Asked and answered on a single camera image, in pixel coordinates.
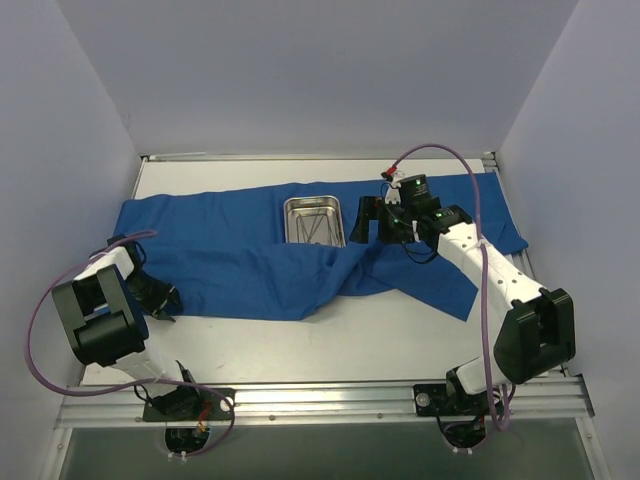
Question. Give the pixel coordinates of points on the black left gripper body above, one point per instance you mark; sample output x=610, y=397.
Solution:
x=158, y=296

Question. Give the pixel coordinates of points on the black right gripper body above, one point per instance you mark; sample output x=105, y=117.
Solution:
x=373, y=220

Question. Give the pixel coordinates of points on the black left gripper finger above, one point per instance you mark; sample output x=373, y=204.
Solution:
x=172, y=299
x=162, y=315

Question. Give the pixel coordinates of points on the blue surgical drape cloth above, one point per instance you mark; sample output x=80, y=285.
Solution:
x=227, y=255

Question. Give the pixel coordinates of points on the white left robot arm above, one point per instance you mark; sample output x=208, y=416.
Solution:
x=103, y=310

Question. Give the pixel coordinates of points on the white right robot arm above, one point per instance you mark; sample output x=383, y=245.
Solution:
x=527, y=328

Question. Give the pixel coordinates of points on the steel surgical scissors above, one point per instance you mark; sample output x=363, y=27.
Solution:
x=334, y=236

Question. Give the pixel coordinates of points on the stainless steel instrument tray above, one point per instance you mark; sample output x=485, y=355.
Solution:
x=296, y=206

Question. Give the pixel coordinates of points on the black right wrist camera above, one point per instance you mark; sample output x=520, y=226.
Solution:
x=414, y=190

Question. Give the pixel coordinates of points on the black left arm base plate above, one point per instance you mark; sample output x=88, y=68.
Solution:
x=189, y=404

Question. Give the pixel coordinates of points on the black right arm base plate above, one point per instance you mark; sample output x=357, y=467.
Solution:
x=448, y=400

